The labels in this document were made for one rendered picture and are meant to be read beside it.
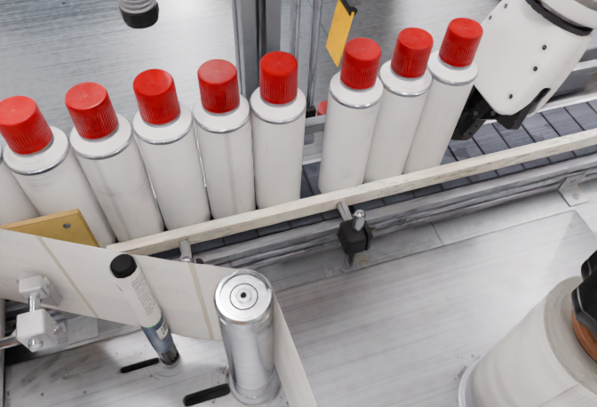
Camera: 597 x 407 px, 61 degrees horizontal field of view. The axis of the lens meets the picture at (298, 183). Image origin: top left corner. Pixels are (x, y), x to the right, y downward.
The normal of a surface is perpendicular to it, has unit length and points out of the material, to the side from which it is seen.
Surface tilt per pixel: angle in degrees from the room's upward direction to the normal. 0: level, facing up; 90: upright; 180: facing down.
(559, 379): 91
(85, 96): 3
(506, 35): 70
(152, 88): 2
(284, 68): 2
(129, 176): 90
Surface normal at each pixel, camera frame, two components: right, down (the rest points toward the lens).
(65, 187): 0.69, 0.59
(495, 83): -0.87, 0.02
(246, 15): 0.30, 0.77
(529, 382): -0.92, 0.31
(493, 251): 0.04, -0.60
